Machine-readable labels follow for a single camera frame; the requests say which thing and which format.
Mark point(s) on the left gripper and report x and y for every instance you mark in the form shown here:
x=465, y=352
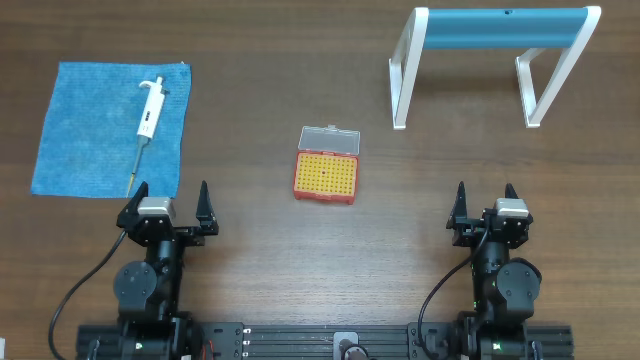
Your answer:
x=159, y=231

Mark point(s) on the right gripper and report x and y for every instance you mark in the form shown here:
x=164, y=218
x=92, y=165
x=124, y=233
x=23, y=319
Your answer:
x=492, y=229

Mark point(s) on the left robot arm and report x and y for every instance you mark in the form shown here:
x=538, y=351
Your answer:
x=150, y=280

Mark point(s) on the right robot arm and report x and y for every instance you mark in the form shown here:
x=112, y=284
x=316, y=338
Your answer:
x=505, y=285

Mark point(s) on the white pipette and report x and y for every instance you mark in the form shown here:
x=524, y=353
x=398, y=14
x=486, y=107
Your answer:
x=152, y=110

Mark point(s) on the blue cloth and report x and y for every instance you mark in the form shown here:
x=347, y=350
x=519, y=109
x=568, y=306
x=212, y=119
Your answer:
x=90, y=135

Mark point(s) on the red and yellow tip box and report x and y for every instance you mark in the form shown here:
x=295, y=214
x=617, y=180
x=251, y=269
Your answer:
x=327, y=170

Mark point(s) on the white and blue stand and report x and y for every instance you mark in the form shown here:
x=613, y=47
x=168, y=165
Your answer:
x=500, y=30

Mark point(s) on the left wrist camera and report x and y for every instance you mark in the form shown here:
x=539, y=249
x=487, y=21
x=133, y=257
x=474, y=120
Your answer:
x=157, y=207

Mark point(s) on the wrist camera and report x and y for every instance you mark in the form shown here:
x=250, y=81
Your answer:
x=511, y=207
x=157, y=207

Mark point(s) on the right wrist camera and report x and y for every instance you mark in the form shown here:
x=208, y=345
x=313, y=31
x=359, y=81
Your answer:
x=511, y=207

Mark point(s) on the mounting rail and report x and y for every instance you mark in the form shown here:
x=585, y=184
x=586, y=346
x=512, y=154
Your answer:
x=320, y=342

